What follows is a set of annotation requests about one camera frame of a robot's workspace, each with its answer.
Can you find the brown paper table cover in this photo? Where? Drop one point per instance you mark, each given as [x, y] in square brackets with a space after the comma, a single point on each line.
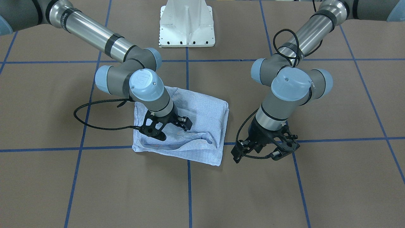
[348, 171]

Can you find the light blue striped shirt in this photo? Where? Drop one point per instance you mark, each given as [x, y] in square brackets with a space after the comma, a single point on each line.
[204, 142]

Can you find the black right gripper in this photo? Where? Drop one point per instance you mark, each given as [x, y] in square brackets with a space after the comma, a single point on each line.
[170, 119]

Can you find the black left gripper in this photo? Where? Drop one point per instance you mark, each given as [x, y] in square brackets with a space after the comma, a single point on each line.
[258, 134]

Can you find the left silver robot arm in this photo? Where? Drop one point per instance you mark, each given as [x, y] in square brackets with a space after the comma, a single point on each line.
[292, 87]

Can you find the white central pedestal column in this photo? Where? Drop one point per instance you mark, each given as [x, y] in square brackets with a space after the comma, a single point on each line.
[186, 23]

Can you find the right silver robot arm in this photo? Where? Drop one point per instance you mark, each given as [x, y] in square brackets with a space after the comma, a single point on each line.
[133, 79]

